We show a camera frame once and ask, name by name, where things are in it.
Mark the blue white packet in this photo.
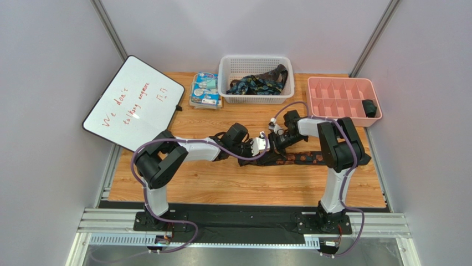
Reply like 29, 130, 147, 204
189, 72, 223, 110

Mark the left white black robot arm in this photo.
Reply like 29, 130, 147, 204
130, 123, 269, 222

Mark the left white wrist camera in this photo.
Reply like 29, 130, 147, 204
251, 131, 270, 156

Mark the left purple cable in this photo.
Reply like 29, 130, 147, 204
131, 132, 269, 254

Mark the right aluminium frame post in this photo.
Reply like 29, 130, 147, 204
348, 0, 402, 78

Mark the dark floral ties pile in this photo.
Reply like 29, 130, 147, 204
226, 64, 289, 96

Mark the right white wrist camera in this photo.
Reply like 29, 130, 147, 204
269, 117, 284, 135

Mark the purple cable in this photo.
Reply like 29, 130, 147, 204
131, 132, 269, 254
273, 101, 366, 258

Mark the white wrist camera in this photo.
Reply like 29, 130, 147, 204
251, 131, 270, 156
269, 117, 284, 135

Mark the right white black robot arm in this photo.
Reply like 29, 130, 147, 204
269, 110, 371, 232

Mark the rolled black tie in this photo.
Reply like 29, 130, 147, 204
362, 99, 378, 118

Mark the white whiteboard black frame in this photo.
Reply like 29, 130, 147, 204
82, 55, 185, 151

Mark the pink divided organizer tray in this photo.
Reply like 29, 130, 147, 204
306, 76, 383, 127

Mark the left aluminium frame post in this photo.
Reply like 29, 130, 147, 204
90, 0, 128, 62

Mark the white plastic basket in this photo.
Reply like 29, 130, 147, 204
218, 55, 295, 104

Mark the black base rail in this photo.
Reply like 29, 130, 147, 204
99, 202, 386, 245

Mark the black orange floral tie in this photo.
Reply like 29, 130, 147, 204
238, 149, 372, 167

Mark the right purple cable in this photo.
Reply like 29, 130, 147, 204
273, 101, 366, 258

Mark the aluminium frame post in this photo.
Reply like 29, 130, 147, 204
348, 0, 402, 78
90, 0, 128, 62

